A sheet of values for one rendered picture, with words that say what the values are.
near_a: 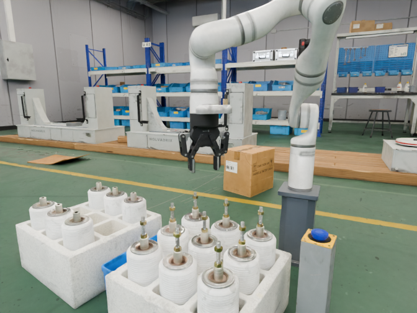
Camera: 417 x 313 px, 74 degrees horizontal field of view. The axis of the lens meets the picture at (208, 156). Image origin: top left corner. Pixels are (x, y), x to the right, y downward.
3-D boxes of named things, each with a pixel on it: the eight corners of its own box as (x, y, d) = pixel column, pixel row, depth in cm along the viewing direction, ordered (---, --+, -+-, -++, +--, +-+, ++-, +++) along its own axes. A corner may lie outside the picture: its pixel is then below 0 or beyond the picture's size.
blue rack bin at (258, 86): (254, 92, 568) (255, 81, 563) (273, 91, 552) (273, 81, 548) (247, 91, 523) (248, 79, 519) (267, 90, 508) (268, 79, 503)
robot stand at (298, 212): (280, 244, 125) (284, 181, 119) (314, 251, 119) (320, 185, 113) (273, 261, 112) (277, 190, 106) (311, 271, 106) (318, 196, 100)
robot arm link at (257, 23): (229, 2, 67) (244, 19, 62) (328, -31, 69) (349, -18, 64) (233, 36, 75) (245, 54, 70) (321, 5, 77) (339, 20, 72)
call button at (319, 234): (312, 233, 70) (313, 226, 70) (329, 238, 68) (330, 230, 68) (308, 240, 67) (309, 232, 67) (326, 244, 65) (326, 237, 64)
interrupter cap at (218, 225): (238, 222, 91) (238, 220, 91) (237, 232, 84) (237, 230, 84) (215, 220, 92) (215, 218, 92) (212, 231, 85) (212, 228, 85)
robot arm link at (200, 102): (198, 115, 62) (198, 87, 61) (182, 112, 72) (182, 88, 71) (233, 113, 66) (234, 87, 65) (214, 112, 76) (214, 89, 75)
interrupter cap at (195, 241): (222, 244, 77) (222, 243, 77) (198, 251, 73) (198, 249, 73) (210, 233, 83) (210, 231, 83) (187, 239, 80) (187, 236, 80)
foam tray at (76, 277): (107, 229, 139) (105, 195, 136) (163, 254, 117) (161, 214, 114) (21, 266, 108) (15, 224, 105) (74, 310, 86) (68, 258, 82)
